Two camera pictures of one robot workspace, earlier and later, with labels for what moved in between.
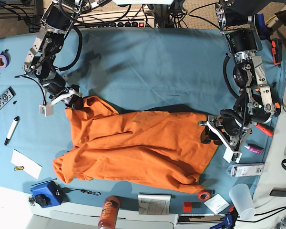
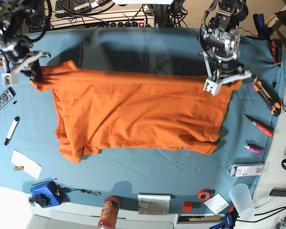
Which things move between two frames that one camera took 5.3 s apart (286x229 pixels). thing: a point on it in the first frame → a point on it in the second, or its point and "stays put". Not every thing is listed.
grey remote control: [8, 94] stays put
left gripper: [228, 128] → [212, 85]
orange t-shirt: [163, 149] → [98, 109]
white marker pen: [12, 130] stays put
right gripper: [76, 102] → [33, 72]
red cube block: [187, 207] stays put
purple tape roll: [4, 59] stays put
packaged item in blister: [245, 170] stays put
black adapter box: [280, 192] stays put
